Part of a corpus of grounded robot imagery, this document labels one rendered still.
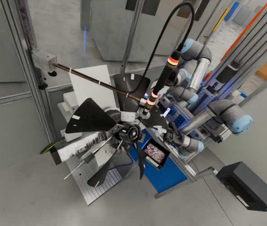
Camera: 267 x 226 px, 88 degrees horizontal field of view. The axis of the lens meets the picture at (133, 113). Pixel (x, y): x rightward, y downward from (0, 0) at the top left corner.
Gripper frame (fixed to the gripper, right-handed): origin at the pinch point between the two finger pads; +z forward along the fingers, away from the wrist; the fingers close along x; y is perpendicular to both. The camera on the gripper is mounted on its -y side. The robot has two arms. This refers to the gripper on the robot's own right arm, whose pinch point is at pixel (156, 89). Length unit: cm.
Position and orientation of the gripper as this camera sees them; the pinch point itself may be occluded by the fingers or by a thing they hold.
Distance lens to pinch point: 69.7
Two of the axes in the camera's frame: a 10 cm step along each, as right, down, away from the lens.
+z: -6.3, 4.5, -6.4
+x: -7.3, -6.3, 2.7
